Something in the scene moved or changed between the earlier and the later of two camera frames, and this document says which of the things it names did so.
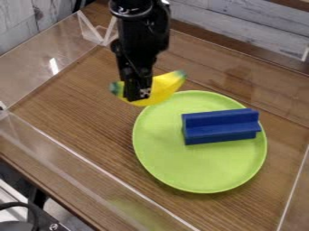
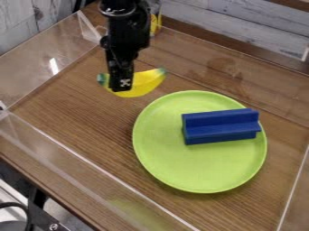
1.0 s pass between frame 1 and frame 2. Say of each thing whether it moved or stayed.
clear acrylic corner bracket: stayed
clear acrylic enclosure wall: stayed
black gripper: moved
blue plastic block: stayed
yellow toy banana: moved
